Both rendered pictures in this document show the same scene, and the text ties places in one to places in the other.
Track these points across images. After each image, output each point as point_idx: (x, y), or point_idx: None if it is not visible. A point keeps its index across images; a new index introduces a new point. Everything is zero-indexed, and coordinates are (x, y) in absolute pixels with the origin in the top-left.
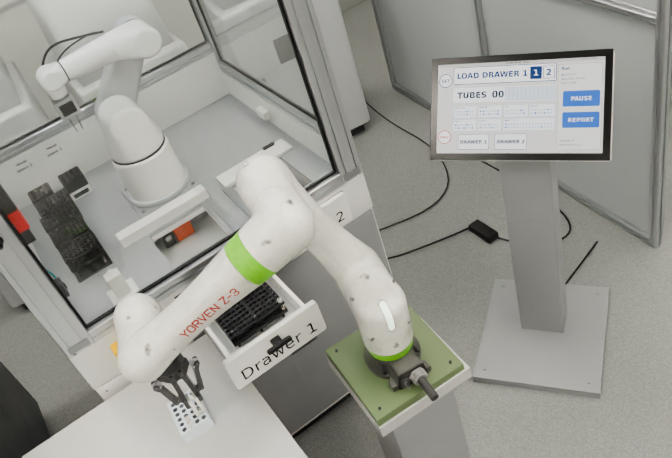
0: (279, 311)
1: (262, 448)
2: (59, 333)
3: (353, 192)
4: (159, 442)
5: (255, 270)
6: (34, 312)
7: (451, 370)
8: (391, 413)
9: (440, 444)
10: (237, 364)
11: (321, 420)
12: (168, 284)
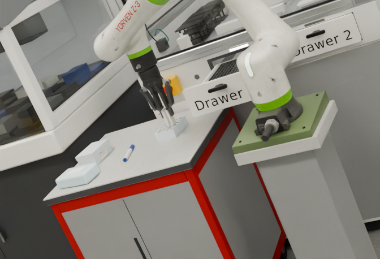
0: None
1: (179, 151)
2: None
3: (365, 17)
4: (150, 139)
5: None
6: None
7: (298, 132)
8: (244, 146)
9: (314, 218)
10: (191, 94)
11: None
12: (202, 47)
